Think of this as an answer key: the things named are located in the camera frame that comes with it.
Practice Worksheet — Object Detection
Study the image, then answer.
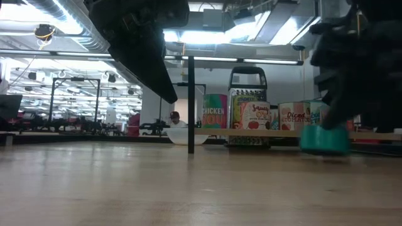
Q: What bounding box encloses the chicken soup can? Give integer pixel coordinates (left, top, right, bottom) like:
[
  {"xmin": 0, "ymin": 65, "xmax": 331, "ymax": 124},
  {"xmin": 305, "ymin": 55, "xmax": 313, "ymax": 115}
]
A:
[{"xmin": 201, "ymin": 93, "xmax": 229, "ymax": 130}]

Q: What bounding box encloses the person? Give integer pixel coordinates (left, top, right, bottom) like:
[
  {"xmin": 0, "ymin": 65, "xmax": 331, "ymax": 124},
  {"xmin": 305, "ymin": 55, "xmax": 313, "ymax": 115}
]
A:
[{"xmin": 168, "ymin": 110, "xmax": 189, "ymax": 129}]

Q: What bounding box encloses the white mixed vegetables can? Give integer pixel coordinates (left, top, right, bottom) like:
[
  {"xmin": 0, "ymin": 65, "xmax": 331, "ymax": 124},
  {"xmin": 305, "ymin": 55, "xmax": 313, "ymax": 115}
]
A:
[{"xmin": 302, "ymin": 99, "xmax": 332, "ymax": 127}]

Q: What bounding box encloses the metal box grater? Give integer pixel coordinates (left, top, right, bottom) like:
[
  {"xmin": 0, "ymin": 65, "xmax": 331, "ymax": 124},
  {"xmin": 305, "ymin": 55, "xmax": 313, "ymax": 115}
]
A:
[{"xmin": 224, "ymin": 65, "xmax": 271, "ymax": 149}]

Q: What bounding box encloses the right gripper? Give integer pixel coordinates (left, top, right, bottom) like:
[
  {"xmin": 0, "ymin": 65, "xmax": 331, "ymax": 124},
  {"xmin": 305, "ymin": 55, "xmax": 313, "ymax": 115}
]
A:
[{"xmin": 308, "ymin": 14, "xmax": 402, "ymax": 133}]

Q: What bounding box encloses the white and orange saucy can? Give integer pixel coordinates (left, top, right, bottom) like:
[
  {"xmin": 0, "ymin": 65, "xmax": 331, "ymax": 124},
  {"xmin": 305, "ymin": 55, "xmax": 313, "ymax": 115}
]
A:
[{"xmin": 239, "ymin": 100, "xmax": 272, "ymax": 131}]

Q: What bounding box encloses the black background rig frame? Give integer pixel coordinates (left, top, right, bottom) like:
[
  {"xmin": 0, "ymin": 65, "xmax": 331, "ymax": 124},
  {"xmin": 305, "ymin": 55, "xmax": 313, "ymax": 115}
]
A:
[
  {"xmin": 159, "ymin": 82, "xmax": 207, "ymax": 128},
  {"xmin": 48, "ymin": 77, "xmax": 102, "ymax": 126}
]

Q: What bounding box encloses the black crossbar with light strips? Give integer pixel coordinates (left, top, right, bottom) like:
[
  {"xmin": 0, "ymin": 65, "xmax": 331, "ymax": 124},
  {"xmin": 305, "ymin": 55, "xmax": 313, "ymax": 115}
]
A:
[{"xmin": 0, "ymin": 49, "xmax": 305, "ymax": 66}]

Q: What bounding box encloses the black round ceiling fixture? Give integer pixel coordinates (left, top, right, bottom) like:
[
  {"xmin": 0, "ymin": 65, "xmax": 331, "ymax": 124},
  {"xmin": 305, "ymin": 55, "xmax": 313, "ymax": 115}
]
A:
[{"xmin": 33, "ymin": 23, "xmax": 57, "ymax": 42}]

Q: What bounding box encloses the white bowl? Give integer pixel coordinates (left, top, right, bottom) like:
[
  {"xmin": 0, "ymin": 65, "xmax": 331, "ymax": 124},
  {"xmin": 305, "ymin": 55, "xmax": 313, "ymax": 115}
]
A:
[{"xmin": 164, "ymin": 126, "xmax": 210, "ymax": 146}]

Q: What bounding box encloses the short teal tuna can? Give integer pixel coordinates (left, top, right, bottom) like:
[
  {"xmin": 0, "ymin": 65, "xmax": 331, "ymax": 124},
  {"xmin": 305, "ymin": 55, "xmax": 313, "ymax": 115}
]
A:
[{"xmin": 298, "ymin": 124, "xmax": 352, "ymax": 156}]

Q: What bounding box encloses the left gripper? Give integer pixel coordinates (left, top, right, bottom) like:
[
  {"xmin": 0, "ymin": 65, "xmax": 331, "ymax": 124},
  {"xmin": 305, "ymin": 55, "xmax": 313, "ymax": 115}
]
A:
[{"xmin": 83, "ymin": 0, "xmax": 191, "ymax": 105}]

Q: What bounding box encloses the dark computer monitor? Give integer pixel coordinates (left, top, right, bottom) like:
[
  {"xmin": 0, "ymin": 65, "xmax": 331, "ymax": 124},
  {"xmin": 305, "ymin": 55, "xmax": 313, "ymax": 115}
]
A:
[{"xmin": 0, "ymin": 94, "xmax": 23, "ymax": 120}]

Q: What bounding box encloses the red object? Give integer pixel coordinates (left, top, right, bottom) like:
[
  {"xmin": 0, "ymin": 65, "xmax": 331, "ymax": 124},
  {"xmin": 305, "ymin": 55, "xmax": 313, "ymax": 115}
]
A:
[{"xmin": 126, "ymin": 112, "xmax": 141, "ymax": 137}]

